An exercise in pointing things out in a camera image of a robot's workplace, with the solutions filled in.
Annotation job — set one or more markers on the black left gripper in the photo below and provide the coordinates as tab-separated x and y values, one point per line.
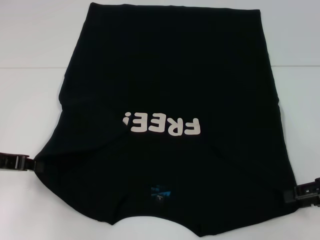
7	161

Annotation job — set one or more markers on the black shirt with FREE print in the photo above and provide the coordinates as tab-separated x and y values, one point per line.
160	87

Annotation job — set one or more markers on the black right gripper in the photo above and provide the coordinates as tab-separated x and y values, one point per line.
313	192

